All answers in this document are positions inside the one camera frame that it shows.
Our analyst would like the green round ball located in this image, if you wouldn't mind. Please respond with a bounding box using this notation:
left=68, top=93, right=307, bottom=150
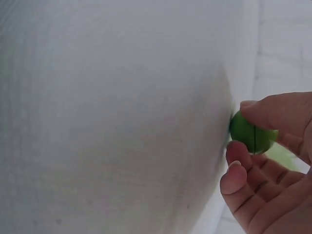
left=228, top=109, right=279, bottom=156

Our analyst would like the person's right hand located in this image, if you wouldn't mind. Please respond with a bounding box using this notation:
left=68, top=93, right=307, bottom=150
left=220, top=91, right=312, bottom=234

